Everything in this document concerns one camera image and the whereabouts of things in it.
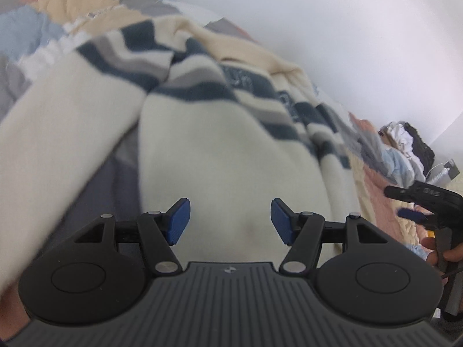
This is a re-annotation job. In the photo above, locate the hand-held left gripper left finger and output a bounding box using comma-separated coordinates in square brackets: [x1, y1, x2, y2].
[74, 198, 191, 276]

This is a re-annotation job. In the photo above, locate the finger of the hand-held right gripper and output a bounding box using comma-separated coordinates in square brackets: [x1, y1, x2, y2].
[384, 185, 416, 203]
[397, 208, 438, 225]

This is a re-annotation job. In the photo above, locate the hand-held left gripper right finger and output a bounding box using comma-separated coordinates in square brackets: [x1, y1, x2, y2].
[271, 198, 388, 274]

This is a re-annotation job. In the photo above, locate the cream striped knit sweater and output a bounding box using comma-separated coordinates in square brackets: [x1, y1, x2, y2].
[0, 16, 362, 293]

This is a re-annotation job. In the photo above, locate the person's left forearm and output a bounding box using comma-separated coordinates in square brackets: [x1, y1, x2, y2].
[0, 282, 31, 340]

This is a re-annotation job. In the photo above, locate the person's right hand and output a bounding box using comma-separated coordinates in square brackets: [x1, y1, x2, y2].
[422, 237, 463, 265]

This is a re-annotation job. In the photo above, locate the black crumpled cloth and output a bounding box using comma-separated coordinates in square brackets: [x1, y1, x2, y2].
[403, 122, 436, 174]

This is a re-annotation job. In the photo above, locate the white crumpled cloth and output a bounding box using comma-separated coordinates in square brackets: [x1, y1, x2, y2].
[383, 122, 416, 152]

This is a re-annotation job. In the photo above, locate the patchwork duvet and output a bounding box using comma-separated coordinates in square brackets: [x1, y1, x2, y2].
[0, 0, 435, 261]

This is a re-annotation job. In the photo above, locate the white charger with cable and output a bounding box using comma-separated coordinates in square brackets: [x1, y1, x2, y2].
[427, 160, 460, 185]

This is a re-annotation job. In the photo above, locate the black cable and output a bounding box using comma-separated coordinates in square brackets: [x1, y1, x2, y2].
[439, 265, 463, 283]

